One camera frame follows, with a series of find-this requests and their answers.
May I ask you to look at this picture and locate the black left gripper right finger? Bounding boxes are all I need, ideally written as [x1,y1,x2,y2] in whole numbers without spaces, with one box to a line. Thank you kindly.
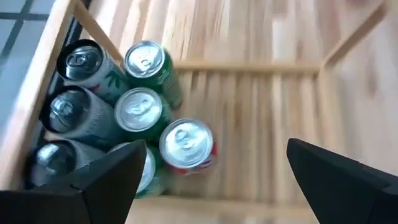
[285,138,398,224]

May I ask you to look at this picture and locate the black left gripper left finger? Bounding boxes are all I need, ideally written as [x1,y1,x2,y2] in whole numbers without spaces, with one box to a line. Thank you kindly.
[0,139,148,224]

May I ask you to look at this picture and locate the green soda can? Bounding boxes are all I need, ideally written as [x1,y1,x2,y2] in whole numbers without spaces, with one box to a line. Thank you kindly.
[123,40,184,110]
[113,86,174,142]
[108,141,170,200]

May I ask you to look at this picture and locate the red soda can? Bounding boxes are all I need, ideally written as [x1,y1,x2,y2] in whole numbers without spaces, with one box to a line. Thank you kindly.
[158,118,218,177]

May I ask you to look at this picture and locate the wooden slatted shelf rack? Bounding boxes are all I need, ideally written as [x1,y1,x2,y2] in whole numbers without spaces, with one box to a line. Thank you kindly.
[0,0,389,224]

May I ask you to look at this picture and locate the dark can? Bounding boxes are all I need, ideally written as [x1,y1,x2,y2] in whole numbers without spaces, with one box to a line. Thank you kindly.
[55,39,131,106]

